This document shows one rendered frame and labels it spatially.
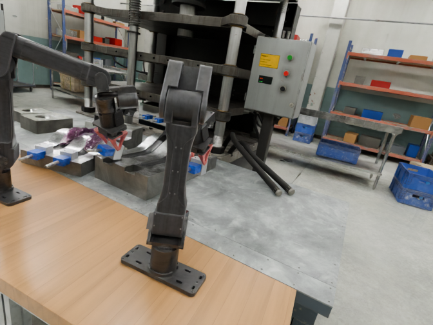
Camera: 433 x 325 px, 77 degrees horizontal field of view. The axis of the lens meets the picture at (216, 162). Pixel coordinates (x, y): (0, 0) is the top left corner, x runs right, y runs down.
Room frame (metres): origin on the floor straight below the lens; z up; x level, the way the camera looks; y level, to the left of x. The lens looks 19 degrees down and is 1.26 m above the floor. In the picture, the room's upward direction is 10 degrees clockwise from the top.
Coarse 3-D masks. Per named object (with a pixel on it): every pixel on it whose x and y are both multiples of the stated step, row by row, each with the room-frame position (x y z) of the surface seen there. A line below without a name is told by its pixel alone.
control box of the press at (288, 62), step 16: (256, 48) 1.63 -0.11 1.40; (272, 48) 1.59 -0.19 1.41; (288, 48) 1.55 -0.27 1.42; (304, 48) 1.52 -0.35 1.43; (256, 64) 1.62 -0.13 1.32; (272, 64) 1.58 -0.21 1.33; (288, 64) 1.55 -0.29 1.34; (304, 64) 1.51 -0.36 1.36; (256, 80) 1.61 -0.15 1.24; (272, 80) 1.57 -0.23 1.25; (288, 80) 1.54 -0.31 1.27; (304, 80) 1.56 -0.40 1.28; (256, 96) 1.60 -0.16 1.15; (272, 96) 1.57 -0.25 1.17; (288, 96) 1.53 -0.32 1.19; (256, 112) 1.63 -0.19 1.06; (272, 112) 1.56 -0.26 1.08; (288, 112) 1.52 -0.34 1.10; (256, 128) 1.72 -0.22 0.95; (272, 128) 1.63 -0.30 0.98
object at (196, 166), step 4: (196, 156) 0.93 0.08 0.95; (192, 160) 0.90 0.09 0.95; (196, 160) 0.89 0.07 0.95; (192, 164) 0.86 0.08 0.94; (196, 164) 0.87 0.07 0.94; (200, 164) 0.88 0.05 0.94; (188, 168) 0.84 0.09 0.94; (192, 168) 0.85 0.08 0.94; (196, 168) 0.85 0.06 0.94; (200, 168) 0.88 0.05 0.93; (204, 168) 0.90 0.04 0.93; (192, 172) 0.85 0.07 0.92; (196, 172) 0.85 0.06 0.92; (200, 172) 0.88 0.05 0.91; (204, 172) 0.90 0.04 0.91
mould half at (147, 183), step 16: (144, 144) 1.14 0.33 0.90; (160, 144) 1.14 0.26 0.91; (96, 160) 0.93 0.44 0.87; (128, 160) 0.94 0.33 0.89; (144, 160) 0.98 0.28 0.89; (208, 160) 1.19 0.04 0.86; (96, 176) 0.93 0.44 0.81; (112, 176) 0.89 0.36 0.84; (128, 176) 0.86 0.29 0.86; (144, 176) 0.83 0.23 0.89; (160, 176) 0.88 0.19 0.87; (192, 176) 1.08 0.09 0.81; (128, 192) 0.86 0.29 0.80; (144, 192) 0.83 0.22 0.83; (160, 192) 0.89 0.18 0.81
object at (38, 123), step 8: (24, 120) 1.36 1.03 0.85; (32, 120) 1.33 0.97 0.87; (40, 120) 1.34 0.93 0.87; (48, 120) 1.37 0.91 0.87; (56, 120) 1.41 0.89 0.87; (64, 120) 1.45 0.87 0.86; (72, 120) 1.49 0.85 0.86; (24, 128) 1.36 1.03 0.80; (32, 128) 1.33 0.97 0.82; (40, 128) 1.33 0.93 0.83; (48, 128) 1.37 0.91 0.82; (56, 128) 1.40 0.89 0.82
